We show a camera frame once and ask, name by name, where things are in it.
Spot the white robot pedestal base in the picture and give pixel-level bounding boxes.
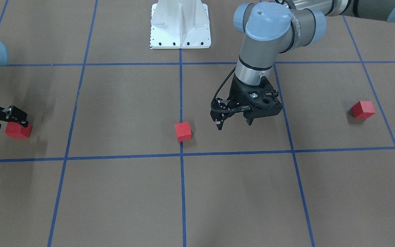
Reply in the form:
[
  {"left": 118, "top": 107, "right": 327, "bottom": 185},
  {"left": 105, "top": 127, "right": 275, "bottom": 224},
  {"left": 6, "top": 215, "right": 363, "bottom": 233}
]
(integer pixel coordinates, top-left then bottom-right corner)
[{"left": 149, "top": 0, "right": 212, "bottom": 49}]

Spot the red block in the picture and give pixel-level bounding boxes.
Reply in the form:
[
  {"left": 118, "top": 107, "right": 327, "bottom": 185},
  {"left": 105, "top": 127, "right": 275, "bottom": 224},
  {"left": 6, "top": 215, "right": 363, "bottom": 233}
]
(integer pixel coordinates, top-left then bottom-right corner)
[
  {"left": 5, "top": 122, "right": 32, "bottom": 139},
  {"left": 351, "top": 101, "right": 376, "bottom": 119},
  {"left": 174, "top": 122, "right": 192, "bottom": 142}
]

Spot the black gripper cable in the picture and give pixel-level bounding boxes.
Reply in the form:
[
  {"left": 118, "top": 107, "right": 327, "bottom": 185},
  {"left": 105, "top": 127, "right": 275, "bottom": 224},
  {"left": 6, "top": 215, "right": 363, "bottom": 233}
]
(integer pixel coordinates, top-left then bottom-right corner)
[{"left": 210, "top": 67, "right": 253, "bottom": 114}]

